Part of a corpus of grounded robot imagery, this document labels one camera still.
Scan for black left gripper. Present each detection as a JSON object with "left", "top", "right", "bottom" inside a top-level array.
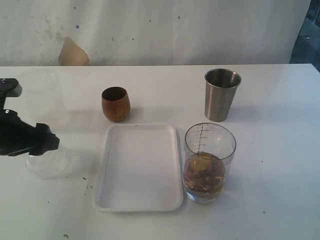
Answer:
[{"left": 0, "top": 109, "right": 60, "bottom": 157}]

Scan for clear glass funnel flask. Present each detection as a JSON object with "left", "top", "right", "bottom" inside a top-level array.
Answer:
[{"left": 25, "top": 146, "right": 71, "bottom": 179}]

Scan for brown wooden cup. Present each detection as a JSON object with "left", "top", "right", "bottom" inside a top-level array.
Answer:
[{"left": 101, "top": 86, "right": 131, "bottom": 122}]

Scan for clear measuring jar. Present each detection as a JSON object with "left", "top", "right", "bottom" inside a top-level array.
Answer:
[{"left": 182, "top": 122, "right": 237, "bottom": 204}]

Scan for stainless steel cup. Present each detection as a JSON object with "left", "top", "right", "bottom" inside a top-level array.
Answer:
[{"left": 204, "top": 68, "right": 242, "bottom": 122}]

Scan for translucent plastic container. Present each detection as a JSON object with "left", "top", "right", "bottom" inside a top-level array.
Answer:
[{"left": 17, "top": 68, "right": 70, "bottom": 133}]

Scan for white rectangular tray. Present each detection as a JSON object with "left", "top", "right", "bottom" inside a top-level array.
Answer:
[{"left": 92, "top": 124, "right": 184, "bottom": 213}]

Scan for dark blue background object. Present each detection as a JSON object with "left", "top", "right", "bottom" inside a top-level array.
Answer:
[{"left": 289, "top": 0, "right": 320, "bottom": 72}]

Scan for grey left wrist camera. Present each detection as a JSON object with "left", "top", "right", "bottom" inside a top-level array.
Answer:
[{"left": 0, "top": 78, "right": 22, "bottom": 110}]

